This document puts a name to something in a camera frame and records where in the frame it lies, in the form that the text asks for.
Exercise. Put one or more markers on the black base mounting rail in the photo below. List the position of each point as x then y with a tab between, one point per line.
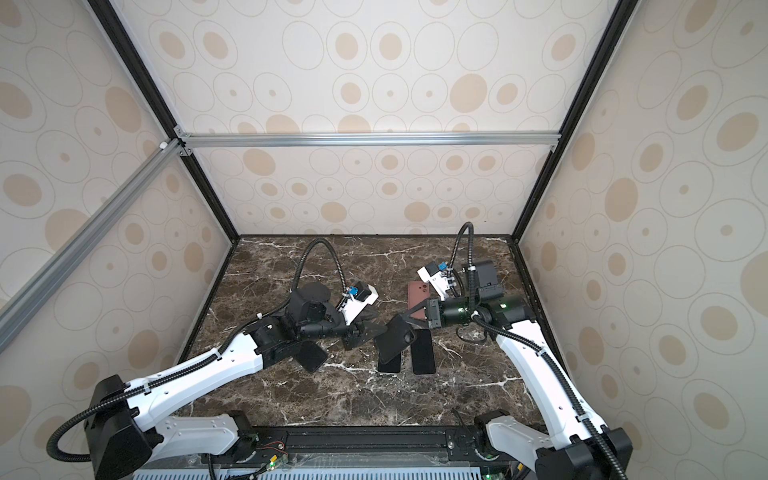
366	447

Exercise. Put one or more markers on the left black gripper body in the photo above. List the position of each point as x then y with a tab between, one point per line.
351	334

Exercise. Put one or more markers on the diagonal aluminium rail left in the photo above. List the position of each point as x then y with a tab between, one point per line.
22	308

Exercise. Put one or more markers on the black frame post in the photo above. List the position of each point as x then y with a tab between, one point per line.
605	49
118	36

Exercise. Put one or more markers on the black phone case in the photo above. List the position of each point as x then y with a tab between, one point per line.
398	336

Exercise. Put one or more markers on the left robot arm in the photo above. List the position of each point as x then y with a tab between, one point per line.
147	402

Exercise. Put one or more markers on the black phone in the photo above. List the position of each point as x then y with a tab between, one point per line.
392	366
310	356

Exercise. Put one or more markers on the horizontal aluminium rail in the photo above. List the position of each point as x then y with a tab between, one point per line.
386	139

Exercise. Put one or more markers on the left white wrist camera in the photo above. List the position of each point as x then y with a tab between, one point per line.
357	298

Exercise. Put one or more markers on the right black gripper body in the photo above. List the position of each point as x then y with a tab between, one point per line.
435	314

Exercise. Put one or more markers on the black frame post left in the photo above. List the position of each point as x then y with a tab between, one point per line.
118	36

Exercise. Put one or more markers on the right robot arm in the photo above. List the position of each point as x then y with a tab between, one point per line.
528	360

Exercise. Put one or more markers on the black frame post right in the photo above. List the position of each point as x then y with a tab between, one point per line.
605	49

